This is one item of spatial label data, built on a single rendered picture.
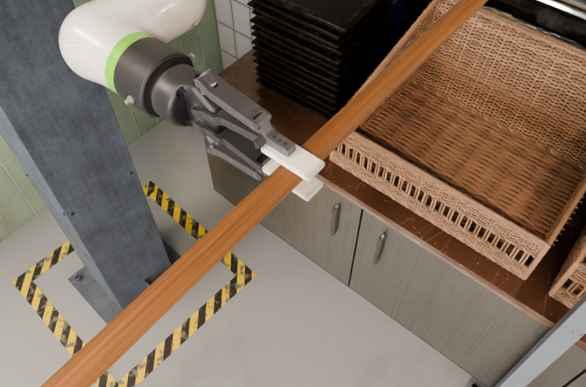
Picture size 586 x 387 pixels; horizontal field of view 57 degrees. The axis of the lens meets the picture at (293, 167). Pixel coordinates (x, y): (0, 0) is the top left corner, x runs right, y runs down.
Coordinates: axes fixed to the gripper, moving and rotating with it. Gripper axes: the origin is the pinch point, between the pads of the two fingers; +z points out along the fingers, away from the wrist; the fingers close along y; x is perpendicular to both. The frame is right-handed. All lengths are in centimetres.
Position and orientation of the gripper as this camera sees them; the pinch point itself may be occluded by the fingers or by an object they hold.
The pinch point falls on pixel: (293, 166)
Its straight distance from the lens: 61.6
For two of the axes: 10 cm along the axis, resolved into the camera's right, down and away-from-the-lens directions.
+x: -6.4, 6.1, -4.8
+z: 7.7, 5.0, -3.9
